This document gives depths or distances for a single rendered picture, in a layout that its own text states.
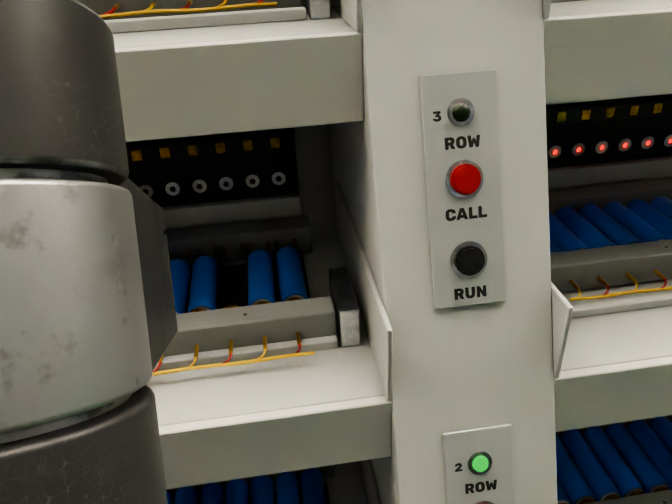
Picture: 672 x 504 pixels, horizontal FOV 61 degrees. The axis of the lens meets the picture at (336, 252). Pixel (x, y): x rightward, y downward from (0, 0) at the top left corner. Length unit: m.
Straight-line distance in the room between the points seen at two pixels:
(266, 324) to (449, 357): 0.11
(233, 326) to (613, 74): 0.26
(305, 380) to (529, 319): 0.13
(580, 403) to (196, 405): 0.22
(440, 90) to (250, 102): 0.10
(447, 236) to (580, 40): 0.12
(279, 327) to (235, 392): 0.05
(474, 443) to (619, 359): 0.10
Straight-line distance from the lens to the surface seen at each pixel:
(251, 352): 0.36
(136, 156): 0.45
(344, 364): 0.35
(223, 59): 0.30
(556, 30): 0.34
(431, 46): 0.31
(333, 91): 0.31
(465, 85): 0.31
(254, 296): 0.38
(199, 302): 0.38
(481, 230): 0.31
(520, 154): 0.32
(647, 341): 0.40
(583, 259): 0.42
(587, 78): 0.35
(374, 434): 0.34
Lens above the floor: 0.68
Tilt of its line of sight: 10 degrees down
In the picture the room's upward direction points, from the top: 5 degrees counter-clockwise
